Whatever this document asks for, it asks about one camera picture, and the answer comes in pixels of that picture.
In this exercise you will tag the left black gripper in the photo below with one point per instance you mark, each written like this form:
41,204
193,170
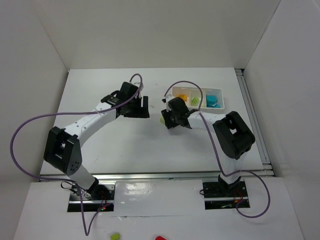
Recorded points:
136,113

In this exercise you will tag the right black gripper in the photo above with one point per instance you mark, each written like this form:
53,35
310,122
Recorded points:
167,119

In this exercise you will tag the yellow green lego stack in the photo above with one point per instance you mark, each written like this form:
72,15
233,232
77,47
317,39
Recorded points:
162,120

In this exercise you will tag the orange lego brick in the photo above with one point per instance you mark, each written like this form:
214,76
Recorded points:
184,97

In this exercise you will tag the teal rounded lego piece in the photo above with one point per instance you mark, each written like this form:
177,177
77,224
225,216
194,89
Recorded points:
213,101

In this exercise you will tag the green lego brick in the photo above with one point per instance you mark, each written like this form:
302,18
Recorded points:
195,101

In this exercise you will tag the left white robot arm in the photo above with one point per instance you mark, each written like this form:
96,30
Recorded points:
63,148

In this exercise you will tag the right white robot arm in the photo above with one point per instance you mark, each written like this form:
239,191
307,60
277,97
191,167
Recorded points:
230,136

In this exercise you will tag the white divided container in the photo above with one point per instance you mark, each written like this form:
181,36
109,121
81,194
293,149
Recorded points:
192,92

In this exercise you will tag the red object foreground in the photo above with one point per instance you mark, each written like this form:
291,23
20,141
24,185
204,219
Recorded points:
159,237

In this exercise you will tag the lime green lego foreground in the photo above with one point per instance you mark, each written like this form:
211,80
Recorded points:
115,236

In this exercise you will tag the aluminium rail front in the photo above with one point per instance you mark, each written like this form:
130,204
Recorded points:
157,176

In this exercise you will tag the aluminium rail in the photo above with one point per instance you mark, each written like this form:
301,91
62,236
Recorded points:
267,165
157,176

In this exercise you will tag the aluminium rail right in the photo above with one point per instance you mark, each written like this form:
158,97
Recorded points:
267,165

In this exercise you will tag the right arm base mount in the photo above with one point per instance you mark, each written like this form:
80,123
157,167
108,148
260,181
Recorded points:
216,199

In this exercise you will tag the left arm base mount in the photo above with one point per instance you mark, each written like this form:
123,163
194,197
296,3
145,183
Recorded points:
105,200

